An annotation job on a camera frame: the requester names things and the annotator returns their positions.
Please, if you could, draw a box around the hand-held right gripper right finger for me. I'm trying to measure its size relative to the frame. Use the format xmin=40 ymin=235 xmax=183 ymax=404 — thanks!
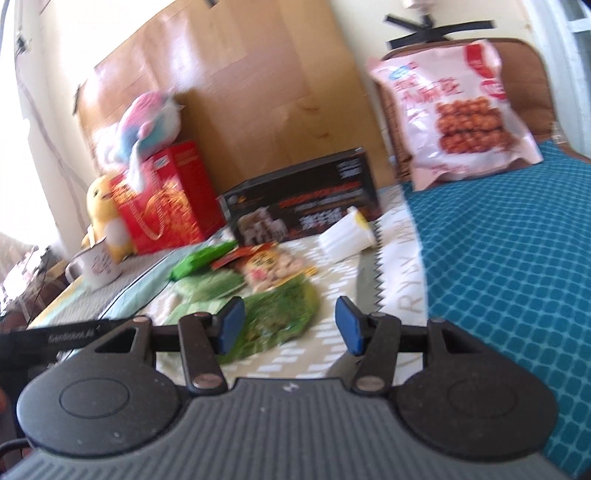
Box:
xmin=335 ymin=296 xmax=481 ymax=395

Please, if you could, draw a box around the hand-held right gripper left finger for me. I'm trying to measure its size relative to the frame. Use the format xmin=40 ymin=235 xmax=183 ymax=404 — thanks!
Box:
xmin=95 ymin=296 xmax=246 ymax=397

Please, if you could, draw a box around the pale green snack packet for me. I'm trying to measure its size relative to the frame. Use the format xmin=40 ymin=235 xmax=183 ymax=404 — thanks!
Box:
xmin=173 ymin=270 xmax=245 ymax=310

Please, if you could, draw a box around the large green snack packet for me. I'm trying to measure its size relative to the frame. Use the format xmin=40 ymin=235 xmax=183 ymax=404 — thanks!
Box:
xmin=178 ymin=279 xmax=321 ymax=365

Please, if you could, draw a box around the clear nut snack bag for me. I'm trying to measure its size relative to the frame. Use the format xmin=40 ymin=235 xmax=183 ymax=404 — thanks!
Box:
xmin=211 ymin=244 xmax=319 ymax=294

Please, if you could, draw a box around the long green snack packet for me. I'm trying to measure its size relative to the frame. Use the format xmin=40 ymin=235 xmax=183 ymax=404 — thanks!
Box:
xmin=168 ymin=241 xmax=238 ymax=282

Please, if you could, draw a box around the white plastic cup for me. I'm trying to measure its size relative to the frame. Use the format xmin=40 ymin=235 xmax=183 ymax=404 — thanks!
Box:
xmin=318 ymin=208 xmax=375 ymax=257

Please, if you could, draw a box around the black cardboard box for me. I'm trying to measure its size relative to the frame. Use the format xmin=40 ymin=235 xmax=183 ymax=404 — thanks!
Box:
xmin=217 ymin=148 xmax=382 ymax=247

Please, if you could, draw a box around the white patterned bedsheet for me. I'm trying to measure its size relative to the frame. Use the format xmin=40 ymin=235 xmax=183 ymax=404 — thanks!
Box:
xmin=28 ymin=180 xmax=432 ymax=384

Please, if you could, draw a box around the power strip with plugs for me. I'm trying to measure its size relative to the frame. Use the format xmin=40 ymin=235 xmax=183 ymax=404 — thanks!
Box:
xmin=0 ymin=244 xmax=61 ymax=315

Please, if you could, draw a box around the white enamel mug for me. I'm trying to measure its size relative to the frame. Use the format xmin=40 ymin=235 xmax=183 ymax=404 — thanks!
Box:
xmin=65 ymin=237 xmax=124 ymax=291

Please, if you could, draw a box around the red gift bag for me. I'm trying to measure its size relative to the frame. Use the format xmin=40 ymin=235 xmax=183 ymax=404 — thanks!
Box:
xmin=108 ymin=141 xmax=227 ymax=256

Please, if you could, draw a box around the yellow duck plush toy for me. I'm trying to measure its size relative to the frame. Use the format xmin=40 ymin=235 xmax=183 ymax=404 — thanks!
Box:
xmin=82 ymin=174 xmax=139 ymax=264

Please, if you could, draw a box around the teal checked blanket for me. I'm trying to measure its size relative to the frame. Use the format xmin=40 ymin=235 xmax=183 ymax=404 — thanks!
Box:
xmin=399 ymin=138 xmax=591 ymax=480

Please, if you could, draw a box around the pink and blue plush toy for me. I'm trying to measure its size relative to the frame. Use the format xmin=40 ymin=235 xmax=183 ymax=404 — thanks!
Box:
xmin=95 ymin=90 xmax=183 ymax=185

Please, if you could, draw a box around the large pink snack bag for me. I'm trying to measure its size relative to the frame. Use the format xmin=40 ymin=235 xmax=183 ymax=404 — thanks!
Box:
xmin=367 ymin=39 xmax=543 ymax=192

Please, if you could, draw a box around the wooden headboard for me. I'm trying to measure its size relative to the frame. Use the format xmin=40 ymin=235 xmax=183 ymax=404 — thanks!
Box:
xmin=74 ymin=0 xmax=398 ymax=232

